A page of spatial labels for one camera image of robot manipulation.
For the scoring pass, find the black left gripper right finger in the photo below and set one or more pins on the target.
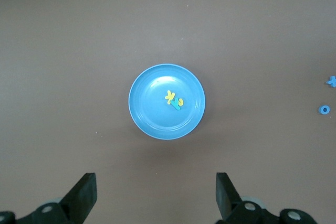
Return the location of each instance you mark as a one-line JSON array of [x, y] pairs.
[[228, 203]]

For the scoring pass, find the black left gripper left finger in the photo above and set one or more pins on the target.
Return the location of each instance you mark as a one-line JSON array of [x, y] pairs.
[[78, 203]]

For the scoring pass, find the teal foam letter y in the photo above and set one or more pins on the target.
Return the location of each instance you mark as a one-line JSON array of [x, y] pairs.
[[176, 106]]

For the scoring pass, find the yellow foam letter s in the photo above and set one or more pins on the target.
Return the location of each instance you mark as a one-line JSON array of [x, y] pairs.
[[181, 101]]

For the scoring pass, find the yellow foam letter k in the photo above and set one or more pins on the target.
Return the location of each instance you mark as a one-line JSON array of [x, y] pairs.
[[170, 96]]

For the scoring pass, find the blue plate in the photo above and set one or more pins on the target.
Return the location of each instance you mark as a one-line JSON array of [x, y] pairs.
[[147, 113]]

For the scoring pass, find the blue foam letter o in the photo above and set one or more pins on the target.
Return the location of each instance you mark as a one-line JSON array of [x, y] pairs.
[[320, 109]]

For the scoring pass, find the brown table cover sheet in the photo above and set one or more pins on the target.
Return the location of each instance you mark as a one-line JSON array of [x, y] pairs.
[[78, 51]]

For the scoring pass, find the blue foam letter x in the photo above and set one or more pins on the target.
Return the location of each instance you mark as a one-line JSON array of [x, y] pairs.
[[333, 81]]

